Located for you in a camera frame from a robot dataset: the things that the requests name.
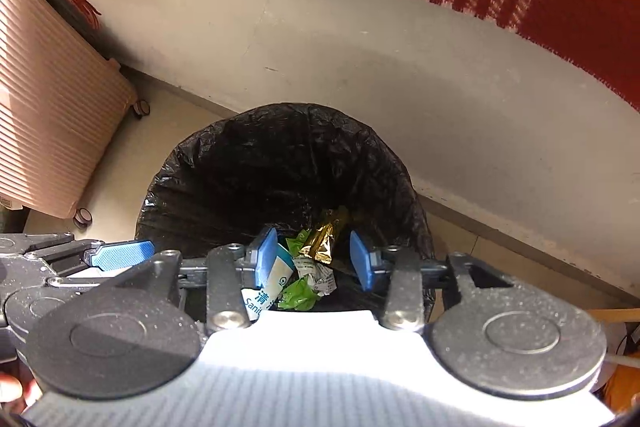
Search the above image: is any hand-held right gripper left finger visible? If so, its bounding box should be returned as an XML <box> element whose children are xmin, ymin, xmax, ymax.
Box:
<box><xmin>107</xmin><ymin>227</ymin><xmax>279</xmax><ymax>332</ymax></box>

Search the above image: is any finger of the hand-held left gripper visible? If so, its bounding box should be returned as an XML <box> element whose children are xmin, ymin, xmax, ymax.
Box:
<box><xmin>25</xmin><ymin>232</ymin><xmax>155</xmax><ymax>272</ymax></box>

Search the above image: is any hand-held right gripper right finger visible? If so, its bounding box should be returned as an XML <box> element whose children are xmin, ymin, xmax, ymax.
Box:
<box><xmin>349</xmin><ymin>230</ymin><xmax>516</xmax><ymax>332</ymax></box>

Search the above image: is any white and blue packet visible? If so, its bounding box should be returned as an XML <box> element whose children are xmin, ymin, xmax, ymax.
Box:
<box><xmin>241</xmin><ymin>243</ymin><xmax>297</xmax><ymax>323</ymax></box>

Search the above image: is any gold foil wrapper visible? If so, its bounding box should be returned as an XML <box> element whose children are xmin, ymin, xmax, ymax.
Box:
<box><xmin>299</xmin><ymin>207</ymin><xmax>350</xmax><ymax>264</ymax></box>

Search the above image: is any white wrapper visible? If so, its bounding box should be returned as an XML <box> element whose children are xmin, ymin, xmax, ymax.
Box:
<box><xmin>292</xmin><ymin>256</ymin><xmax>337</xmax><ymax>297</ymax></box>

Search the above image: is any green wrapper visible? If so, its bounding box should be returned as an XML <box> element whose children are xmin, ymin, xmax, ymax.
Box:
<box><xmin>277</xmin><ymin>229</ymin><xmax>319</xmax><ymax>312</ymax></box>

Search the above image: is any black-lined trash bin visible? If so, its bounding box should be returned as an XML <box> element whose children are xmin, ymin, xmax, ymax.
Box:
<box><xmin>135</xmin><ymin>103</ymin><xmax>435</xmax><ymax>325</ymax></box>

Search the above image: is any person's left hand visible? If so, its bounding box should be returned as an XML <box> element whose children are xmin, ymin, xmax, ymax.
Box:
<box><xmin>0</xmin><ymin>371</ymin><xmax>42</xmax><ymax>409</ymax></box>

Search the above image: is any pink ribbed suitcase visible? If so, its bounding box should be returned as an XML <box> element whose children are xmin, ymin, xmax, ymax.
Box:
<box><xmin>0</xmin><ymin>0</ymin><xmax>152</xmax><ymax>228</ymax></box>

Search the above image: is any white bed base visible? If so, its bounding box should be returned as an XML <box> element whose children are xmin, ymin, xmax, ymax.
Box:
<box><xmin>82</xmin><ymin>0</ymin><xmax>640</xmax><ymax>303</ymax></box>

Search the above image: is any orange object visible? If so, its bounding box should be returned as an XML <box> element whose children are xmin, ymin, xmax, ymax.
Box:
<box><xmin>605</xmin><ymin>359</ymin><xmax>640</xmax><ymax>414</ymax></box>

